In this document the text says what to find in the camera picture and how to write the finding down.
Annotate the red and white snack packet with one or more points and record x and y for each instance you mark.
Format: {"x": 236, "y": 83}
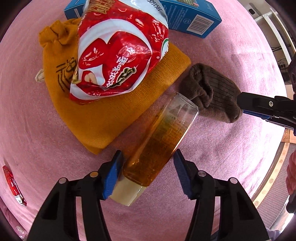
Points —
{"x": 111, "y": 46}

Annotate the pink bed sheet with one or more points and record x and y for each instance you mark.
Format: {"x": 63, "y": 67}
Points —
{"x": 231, "y": 150}

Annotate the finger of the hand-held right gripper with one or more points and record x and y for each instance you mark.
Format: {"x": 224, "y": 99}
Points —
{"x": 281, "y": 122}
{"x": 256, "y": 102}

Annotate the blue cardboard box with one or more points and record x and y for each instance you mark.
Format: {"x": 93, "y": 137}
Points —
{"x": 196, "y": 16}

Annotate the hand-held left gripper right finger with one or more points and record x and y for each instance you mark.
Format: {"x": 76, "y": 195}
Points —
{"x": 182, "y": 171}

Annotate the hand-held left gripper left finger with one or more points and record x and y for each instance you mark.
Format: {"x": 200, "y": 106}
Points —
{"x": 113, "y": 173}

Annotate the patterned floor mat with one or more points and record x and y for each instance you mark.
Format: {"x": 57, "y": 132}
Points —
{"x": 272, "y": 192}

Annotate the white desk frame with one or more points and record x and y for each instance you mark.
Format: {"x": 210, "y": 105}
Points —
{"x": 272, "y": 25}

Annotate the amber liquid bottle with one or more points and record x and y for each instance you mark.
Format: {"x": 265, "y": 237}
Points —
{"x": 157, "y": 143}

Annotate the brown sock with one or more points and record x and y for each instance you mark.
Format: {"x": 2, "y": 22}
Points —
{"x": 212, "y": 92}

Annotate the small red foil wrapper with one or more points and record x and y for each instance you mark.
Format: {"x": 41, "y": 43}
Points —
{"x": 13, "y": 185}

